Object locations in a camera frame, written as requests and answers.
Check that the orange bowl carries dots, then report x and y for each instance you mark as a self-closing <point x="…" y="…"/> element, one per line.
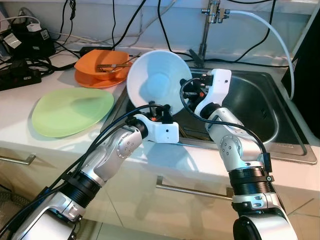
<point x="90" y="61"/>

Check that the stainless steel sink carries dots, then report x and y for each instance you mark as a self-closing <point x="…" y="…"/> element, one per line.
<point x="250" y="105"/>

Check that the black tall appliance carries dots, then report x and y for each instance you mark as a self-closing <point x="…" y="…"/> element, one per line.
<point x="310" y="75"/>

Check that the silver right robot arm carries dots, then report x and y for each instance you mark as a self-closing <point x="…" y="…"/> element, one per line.
<point x="240" y="150"/>

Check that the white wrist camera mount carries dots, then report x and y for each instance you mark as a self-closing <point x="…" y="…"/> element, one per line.
<point x="165" y="132"/>
<point x="220" y="82"/>

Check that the white bowl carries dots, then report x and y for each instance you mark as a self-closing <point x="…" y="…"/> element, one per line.
<point x="160" y="80"/>

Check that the flat black adapter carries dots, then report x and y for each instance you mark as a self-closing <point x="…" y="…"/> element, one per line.
<point x="97" y="50"/>

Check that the black labelled power adapter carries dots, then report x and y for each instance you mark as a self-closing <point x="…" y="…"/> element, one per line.
<point x="35" y="45"/>

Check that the green plate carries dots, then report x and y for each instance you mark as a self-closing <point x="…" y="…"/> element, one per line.
<point x="72" y="111"/>

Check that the orange plate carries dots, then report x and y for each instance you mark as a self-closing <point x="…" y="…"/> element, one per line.
<point x="95" y="85"/>

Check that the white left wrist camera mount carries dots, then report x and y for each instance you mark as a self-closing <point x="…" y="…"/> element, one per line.
<point x="165" y="132"/>

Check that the chrome faucet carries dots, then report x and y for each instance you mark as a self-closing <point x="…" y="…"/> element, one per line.
<point x="205" y="35"/>

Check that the cream sink counter cabinet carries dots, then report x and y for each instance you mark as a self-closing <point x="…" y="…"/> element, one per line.
<point x="175" y="220"/>

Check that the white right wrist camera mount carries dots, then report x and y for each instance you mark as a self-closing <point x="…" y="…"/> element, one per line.
<point x="220" y="82"/>

